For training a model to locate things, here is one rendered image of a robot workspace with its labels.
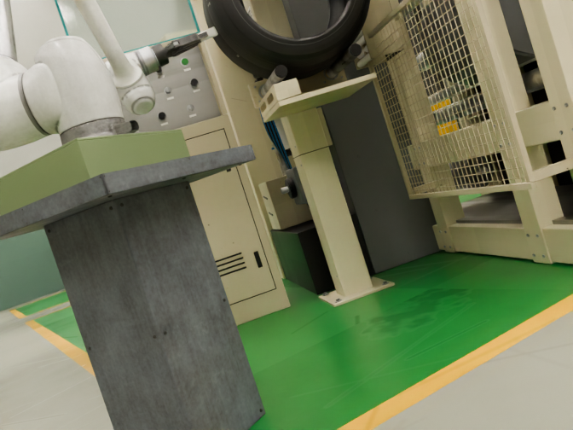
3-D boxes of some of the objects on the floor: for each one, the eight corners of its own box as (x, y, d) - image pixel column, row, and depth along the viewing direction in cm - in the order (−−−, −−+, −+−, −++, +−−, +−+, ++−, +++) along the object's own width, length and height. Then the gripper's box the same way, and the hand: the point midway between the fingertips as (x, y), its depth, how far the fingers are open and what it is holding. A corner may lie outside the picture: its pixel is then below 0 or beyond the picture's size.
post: (336, 295, 264) (151, -277, 251) (364, 285, 266) (182, -283, 254) (344, 299, 251) (150, -305, 238) (374, 288, 253) (183, -310, 241)
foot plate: (318, 299, 269) (317, 293, 269) (373, 278, 274) (372, 274, 274) (334, 307, 243) (332, 302, 243) (395, 284, 248) (393, 279, 248)
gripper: (149, 42, 207) (212, 14, 211) (150, 52, 219) (210, 26, 223) (159, 62, 207) (222, 34, 211) (159, 72, 220) (219, 45, 224)
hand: (207, 34), depth 217 cm, fingers closed
